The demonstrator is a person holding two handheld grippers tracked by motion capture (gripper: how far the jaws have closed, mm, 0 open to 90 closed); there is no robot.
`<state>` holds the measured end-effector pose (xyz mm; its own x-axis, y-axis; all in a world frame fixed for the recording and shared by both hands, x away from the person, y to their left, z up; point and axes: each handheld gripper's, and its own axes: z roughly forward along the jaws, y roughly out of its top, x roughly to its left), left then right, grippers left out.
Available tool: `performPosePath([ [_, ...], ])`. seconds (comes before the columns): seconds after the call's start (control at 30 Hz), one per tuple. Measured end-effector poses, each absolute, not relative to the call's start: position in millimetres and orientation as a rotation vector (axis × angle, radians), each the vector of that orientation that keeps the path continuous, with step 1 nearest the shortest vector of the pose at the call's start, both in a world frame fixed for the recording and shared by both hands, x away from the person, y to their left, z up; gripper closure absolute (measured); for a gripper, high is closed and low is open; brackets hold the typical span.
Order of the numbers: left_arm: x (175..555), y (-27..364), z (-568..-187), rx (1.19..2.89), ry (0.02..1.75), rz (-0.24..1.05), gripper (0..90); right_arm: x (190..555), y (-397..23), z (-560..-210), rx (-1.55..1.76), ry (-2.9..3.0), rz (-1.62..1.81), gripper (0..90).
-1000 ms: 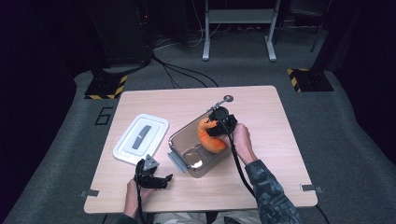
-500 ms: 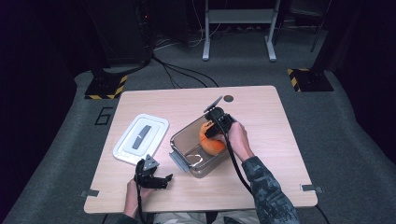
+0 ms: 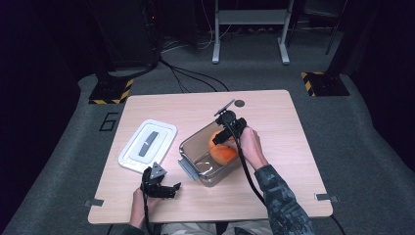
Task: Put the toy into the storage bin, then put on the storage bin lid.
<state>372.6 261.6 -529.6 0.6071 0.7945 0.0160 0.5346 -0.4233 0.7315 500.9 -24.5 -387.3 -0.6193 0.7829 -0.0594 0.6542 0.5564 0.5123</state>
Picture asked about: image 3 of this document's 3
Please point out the person's left hand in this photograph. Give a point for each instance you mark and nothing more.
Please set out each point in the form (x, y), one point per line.
(140, 209)

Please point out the grey metal table bracket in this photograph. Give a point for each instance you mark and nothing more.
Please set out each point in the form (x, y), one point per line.
(326, 197)
(94, 202)

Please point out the clear plastic storage box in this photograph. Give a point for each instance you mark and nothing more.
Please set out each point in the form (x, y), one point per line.
(199, 163)

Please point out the white metal stand frame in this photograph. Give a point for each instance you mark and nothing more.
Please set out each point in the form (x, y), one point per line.
(251, 16)

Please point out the person's light trousers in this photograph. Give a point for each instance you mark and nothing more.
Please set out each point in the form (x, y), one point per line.
(186, 229)

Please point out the orange plush toy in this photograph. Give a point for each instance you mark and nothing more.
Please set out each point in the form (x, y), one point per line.
(223, 153)

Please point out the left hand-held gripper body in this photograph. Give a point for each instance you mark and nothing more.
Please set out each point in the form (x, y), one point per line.
(152, 182)

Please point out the person's right hand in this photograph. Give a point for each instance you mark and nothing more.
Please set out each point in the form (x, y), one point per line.
(251, 147)

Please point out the black yellow striped stand base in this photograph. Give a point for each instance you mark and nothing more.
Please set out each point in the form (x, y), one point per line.
(109, 93)
(326, 84)

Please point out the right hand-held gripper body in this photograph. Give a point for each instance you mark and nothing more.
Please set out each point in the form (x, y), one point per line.
(230, 119)

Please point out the dark equipment rack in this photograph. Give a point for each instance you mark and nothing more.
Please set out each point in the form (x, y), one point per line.
(130, 32)

